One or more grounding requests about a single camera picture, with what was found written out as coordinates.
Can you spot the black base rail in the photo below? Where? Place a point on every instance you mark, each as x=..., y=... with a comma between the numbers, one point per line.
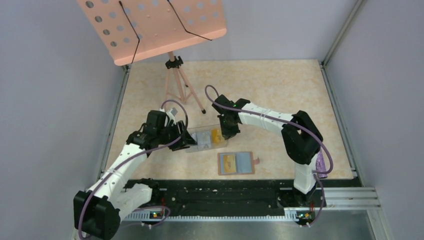
x=228, y=198

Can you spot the purple glitter microphone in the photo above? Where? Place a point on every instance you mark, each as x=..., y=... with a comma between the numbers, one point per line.
x=320, y=165

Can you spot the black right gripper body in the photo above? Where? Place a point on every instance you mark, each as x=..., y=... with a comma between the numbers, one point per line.
x=228, y=129

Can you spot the yellow credit card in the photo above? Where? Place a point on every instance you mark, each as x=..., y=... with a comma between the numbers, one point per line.
x=229, y=163
x=216, y=136

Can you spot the pink music stand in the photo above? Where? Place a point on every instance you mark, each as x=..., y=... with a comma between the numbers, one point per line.
x=135, y=30

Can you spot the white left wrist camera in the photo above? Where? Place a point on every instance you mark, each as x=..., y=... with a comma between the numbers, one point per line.
x=171, y=113

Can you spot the silver credit cards stack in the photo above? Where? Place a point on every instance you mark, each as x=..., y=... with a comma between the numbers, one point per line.
x=203, y=139

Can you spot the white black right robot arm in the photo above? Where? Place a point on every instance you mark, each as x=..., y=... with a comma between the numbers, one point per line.
x=301, y=138

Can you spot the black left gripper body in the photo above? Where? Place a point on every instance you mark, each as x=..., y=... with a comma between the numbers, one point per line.
x=172, y=132

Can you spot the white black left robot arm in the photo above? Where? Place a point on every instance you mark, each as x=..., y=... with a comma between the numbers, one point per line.
x=99, y=211

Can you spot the clear plastic card box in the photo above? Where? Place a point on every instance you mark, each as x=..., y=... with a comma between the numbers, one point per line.
x=193, y=149

